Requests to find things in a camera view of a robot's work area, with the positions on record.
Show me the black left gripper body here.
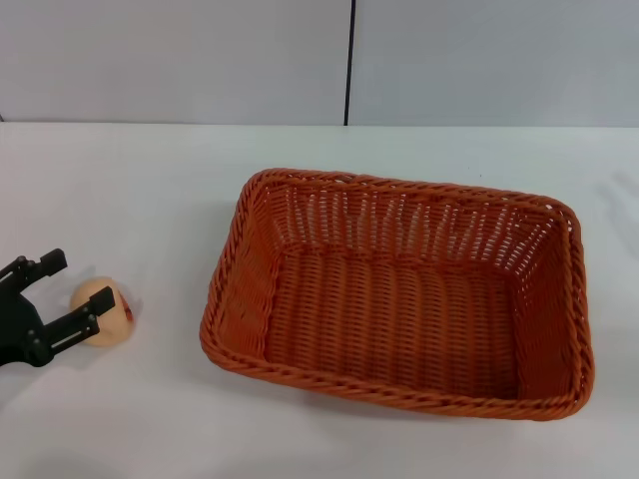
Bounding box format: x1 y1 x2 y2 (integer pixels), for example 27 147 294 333
0 282 50 371

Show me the orange woven plastic basket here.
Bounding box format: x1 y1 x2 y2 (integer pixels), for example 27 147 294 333
199 168 595 424

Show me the pale round bread roll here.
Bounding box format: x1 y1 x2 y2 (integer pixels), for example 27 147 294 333
69 275 137 347

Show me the black vertical wall strip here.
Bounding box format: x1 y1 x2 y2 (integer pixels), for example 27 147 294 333
342 0 357 127

